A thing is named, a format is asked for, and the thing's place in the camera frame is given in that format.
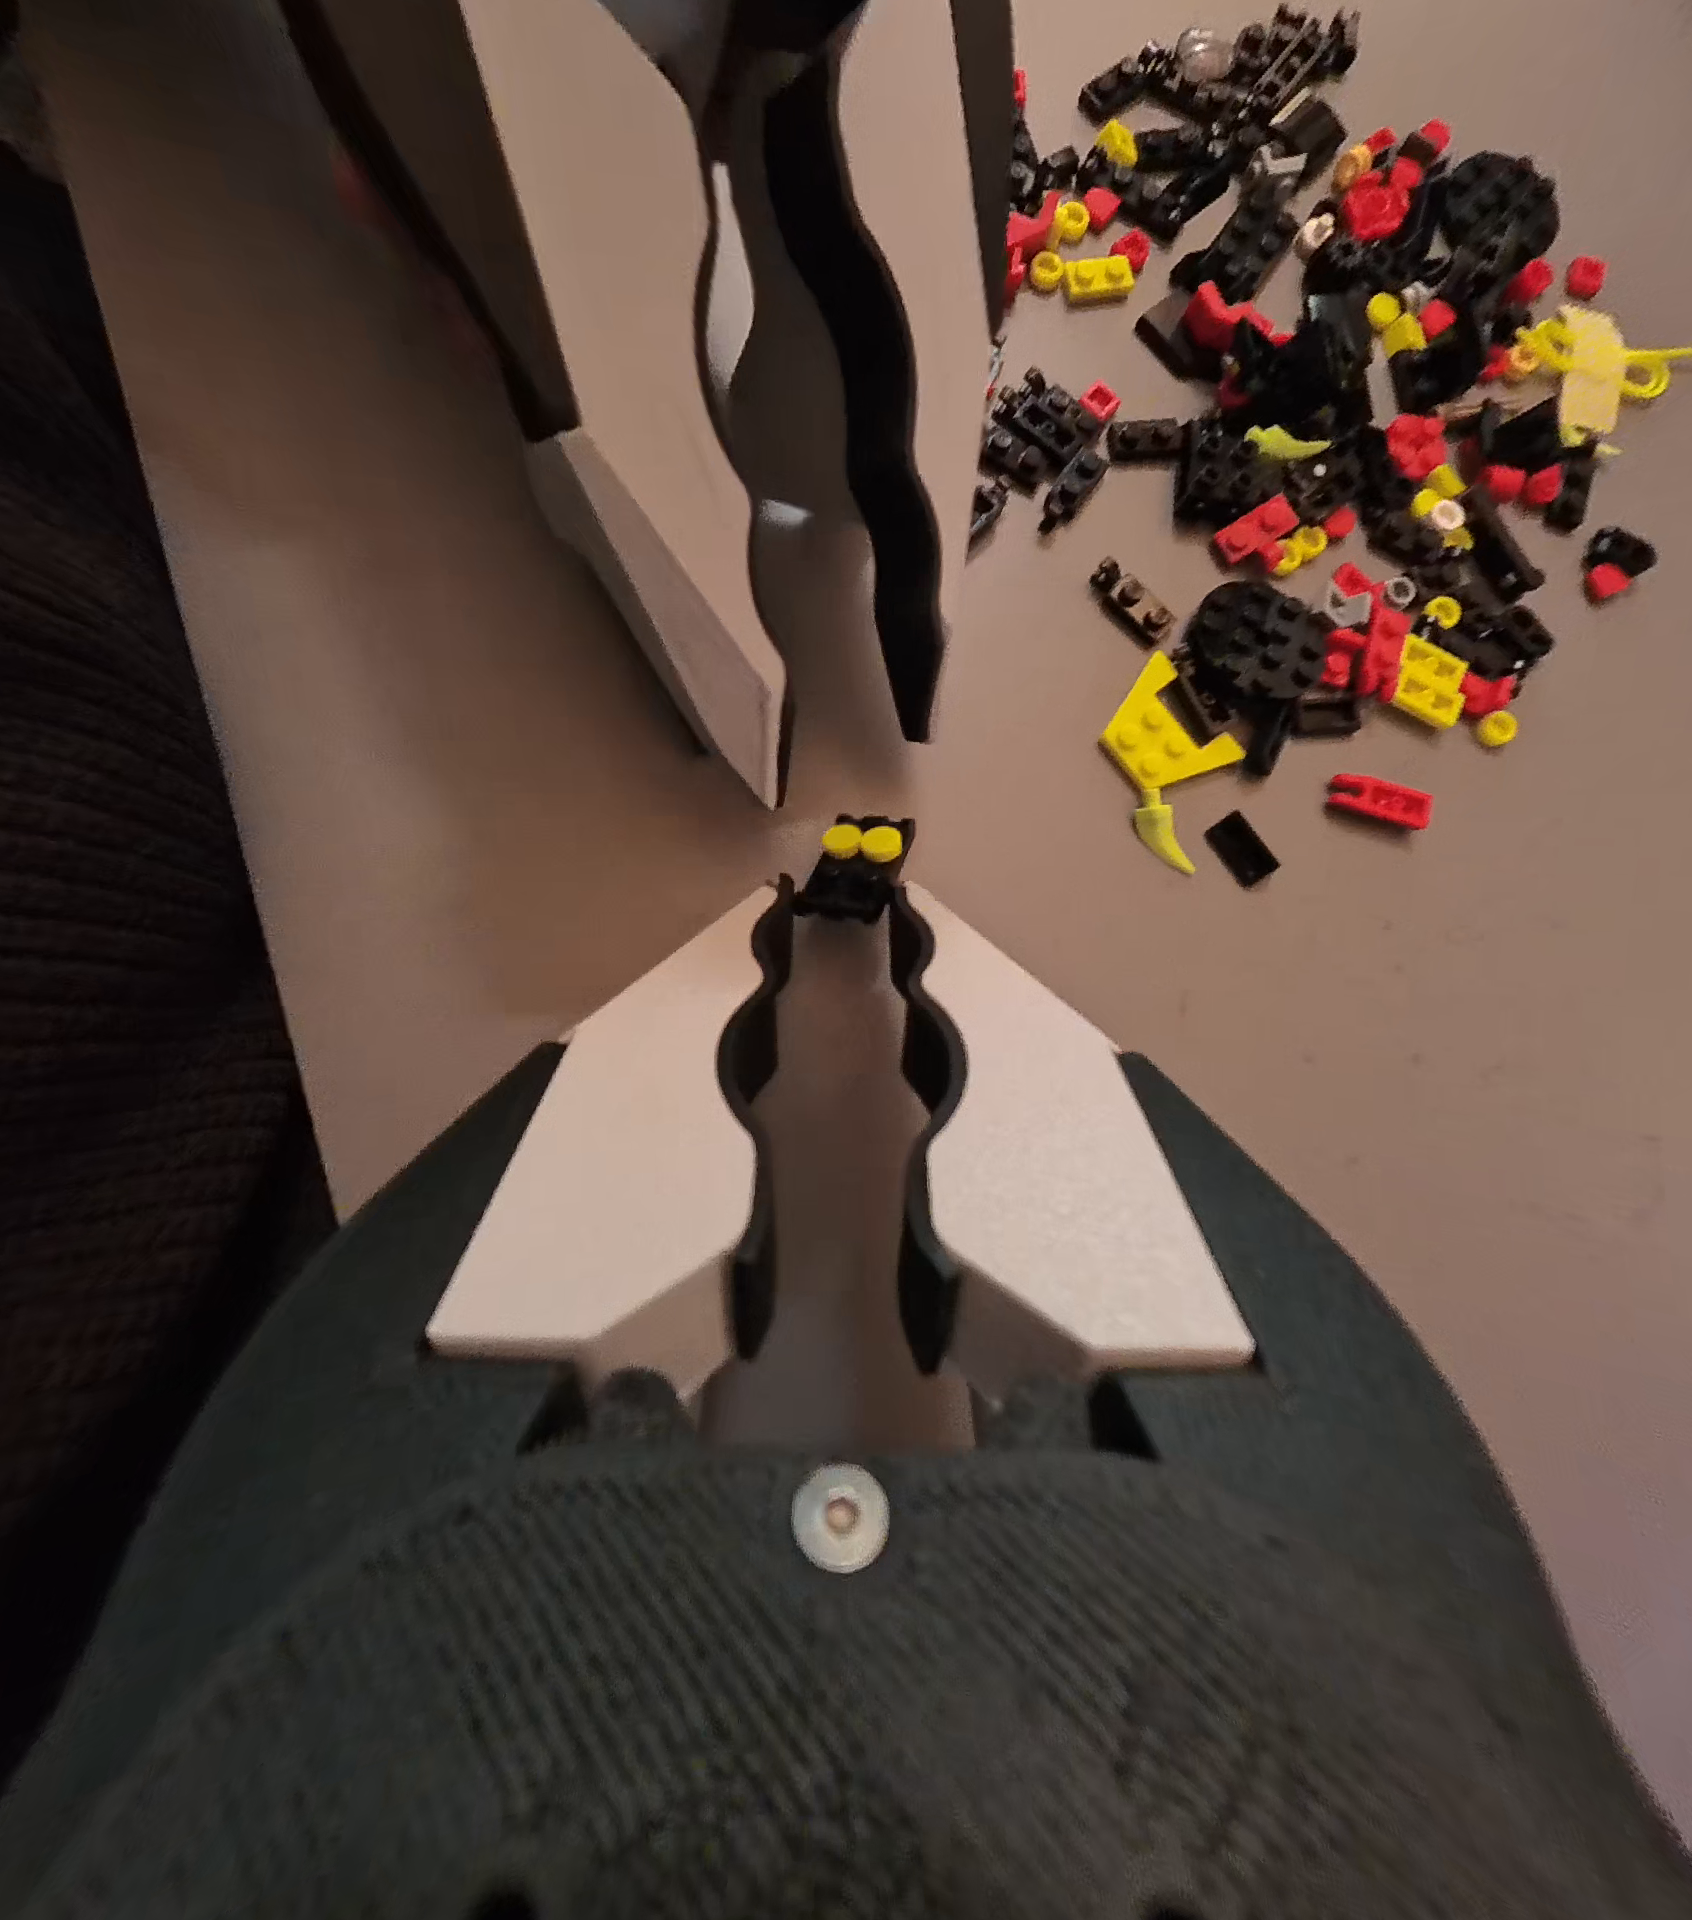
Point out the black round lego plate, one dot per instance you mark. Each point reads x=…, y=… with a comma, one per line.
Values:
x=1255, y=639

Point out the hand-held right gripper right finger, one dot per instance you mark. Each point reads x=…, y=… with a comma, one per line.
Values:
x=1087, y=1201

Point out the small black lego slope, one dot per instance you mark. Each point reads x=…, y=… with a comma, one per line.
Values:
x=1243, y=848

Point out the pile of lego pieces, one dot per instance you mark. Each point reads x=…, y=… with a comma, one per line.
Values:
x=1237, y=241

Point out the yellow wedge lego plate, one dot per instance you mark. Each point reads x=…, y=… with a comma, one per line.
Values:
x=1155, y=734

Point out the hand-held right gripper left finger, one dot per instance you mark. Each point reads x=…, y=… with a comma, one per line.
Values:
x=591, y=1201

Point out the red lego clip plate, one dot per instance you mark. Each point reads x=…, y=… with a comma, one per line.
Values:
x=1379, y=801

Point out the black lego clip assembly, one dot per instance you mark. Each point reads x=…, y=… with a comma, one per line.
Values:
x=846, y=884

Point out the lime lego claw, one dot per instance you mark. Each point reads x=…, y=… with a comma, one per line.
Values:
x=1165, y=840

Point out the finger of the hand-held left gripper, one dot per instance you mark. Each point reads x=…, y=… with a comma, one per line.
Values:
x=921, y=150
x=591, y=224

